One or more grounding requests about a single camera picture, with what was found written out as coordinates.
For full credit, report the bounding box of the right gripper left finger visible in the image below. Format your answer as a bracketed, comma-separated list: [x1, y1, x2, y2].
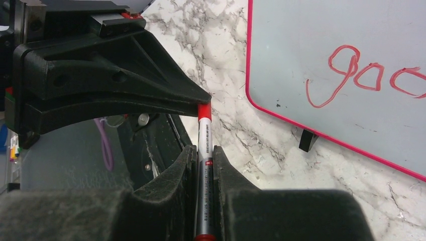
[1, 146, 196, 240]

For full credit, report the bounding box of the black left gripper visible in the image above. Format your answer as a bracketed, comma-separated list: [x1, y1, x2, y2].
[1, 1, 211, 149]

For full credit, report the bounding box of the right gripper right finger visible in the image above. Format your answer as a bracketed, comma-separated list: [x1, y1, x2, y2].
[213, 146, 374, 240]

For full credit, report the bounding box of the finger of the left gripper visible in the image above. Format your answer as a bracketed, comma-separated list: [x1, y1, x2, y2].
[5, 94, 200, 135]

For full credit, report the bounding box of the red white marker pen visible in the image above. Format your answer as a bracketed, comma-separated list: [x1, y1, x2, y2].
[194, 117, 216, 240]

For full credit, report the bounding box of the red marker cap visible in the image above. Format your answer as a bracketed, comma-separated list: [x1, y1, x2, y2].
[197, 103, 211, 123]

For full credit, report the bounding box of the pink framed whiteboard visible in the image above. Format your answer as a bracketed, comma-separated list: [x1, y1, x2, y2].
[246, 1, 425, 181]

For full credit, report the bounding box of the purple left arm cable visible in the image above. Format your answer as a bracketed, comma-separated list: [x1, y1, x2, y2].
[93, 117, 116, 172]

